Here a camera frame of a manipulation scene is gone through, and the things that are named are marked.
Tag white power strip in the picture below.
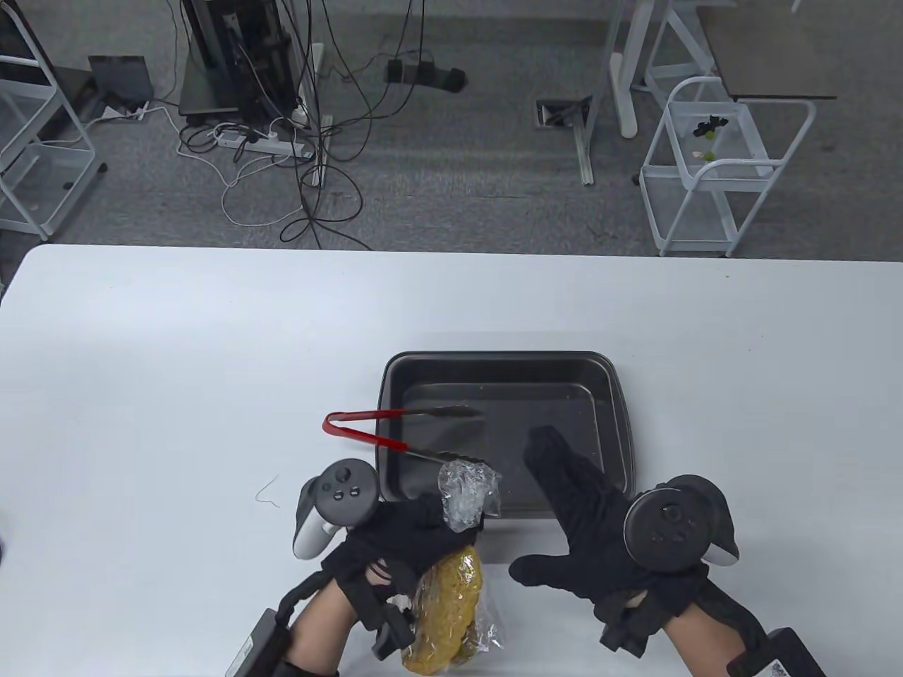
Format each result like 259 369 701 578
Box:
214 127 315 159

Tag person's right hand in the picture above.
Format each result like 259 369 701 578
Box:
508 425 710 657

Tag white floor cable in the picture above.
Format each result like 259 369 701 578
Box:
85 99 318 228

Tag empty white rolling cart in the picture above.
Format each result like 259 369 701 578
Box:
0 55 107 240

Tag left wrist black sensor box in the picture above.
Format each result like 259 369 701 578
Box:
226 609 293 677

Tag black-white hand controller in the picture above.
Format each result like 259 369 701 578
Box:
293 458 382 561
623 475 741 572

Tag red-handled metal tongs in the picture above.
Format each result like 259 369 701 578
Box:
322 405 487 466

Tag dark laptop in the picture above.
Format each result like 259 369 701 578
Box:
88 55 154 110

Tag person's right forearm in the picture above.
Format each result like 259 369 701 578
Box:
660 610 749 677

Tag brown side table top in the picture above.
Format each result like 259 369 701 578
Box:
695 6 838 103

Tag dark metal baking tray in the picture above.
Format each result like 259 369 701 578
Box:
376 350 637 519

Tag wrist black sensor box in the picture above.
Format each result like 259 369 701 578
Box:
727 626 826 677
226 609 293 677

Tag white cart with small items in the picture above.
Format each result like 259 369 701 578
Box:
641 76 818 258

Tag floor socket box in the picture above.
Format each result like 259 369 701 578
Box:
535 99 590 130

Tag black computer tower stand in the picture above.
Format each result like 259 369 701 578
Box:
178 0 315 121

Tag white desk leg frame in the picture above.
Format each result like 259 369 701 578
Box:
575 0 720 185

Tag left black-white hand controller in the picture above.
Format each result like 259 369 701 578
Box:
293 458 382 561

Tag right black-white hand controller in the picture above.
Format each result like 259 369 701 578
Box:
623 475 741 572

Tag black power adapter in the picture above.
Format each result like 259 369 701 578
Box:
384 59 468 92

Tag right wrist black sensor box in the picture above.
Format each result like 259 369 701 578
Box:
727 626 826 677

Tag clear plastic bakery bag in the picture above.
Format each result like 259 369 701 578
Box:
399 457 507 671

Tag tangle of black floor cables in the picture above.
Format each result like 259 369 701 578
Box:
279 0 431 251

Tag person's left hand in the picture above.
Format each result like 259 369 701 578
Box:
321 492 487 661

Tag black flat panel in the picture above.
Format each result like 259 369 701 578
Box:
0 0 96 142

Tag round yellow bread slice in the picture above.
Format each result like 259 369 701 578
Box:
402 547 484 671

